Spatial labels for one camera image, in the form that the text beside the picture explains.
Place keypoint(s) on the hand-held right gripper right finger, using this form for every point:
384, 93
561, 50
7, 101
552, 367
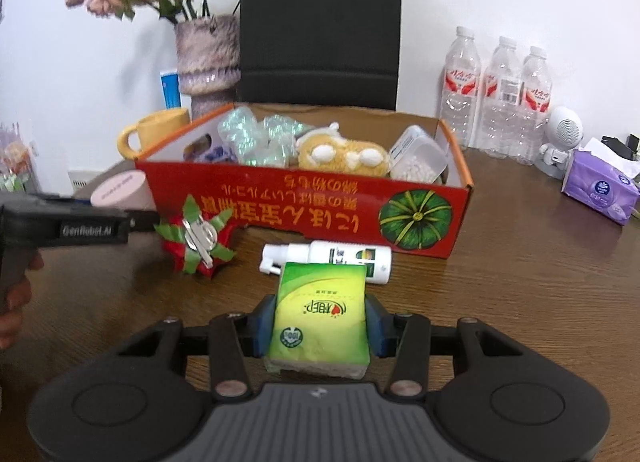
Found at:
375, 327

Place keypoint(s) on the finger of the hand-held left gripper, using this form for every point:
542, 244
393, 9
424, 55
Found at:
145, 222

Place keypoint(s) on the person's left hand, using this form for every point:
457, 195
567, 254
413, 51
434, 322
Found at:
12, 324

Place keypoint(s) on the black small device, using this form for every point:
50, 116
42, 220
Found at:
622, 144

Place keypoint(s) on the red cardboard box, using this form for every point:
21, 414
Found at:
310, 207

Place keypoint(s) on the purple tissue pack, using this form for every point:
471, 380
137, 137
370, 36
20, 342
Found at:
597, 189

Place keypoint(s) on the white robot-shaped speaker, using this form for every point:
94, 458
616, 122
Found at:
562, 136

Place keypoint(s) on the blurry colourful items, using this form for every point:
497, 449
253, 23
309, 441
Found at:
17, 161

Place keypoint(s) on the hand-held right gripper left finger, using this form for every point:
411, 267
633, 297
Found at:
263, 327

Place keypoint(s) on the purple ceramic vase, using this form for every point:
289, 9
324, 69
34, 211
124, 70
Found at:
207, 56

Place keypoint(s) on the iridescent green organza wrap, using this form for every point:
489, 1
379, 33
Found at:
250, 141

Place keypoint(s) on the white spray bottle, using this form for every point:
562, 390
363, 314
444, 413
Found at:
345, 254

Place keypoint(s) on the green tissue pack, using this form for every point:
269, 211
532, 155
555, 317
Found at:
315, 312

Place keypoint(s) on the white alpaca plush toy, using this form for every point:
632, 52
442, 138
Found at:
340, 154

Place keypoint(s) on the clear plastic pill jar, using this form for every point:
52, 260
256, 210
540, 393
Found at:
417, 156

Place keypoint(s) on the black paper bag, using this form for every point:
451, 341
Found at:
320, 26

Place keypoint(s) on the red green bow decoration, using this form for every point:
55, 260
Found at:
172, 249

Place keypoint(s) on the clear water bottle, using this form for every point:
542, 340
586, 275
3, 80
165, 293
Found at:
501, 101
535, 106
460, 91

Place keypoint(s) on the pink round jar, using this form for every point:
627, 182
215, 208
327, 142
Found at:
120, 189

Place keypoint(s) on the yellow mug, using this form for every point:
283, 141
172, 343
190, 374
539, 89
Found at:
160, 131

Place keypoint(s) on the wooden desk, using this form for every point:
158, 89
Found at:
525, 267

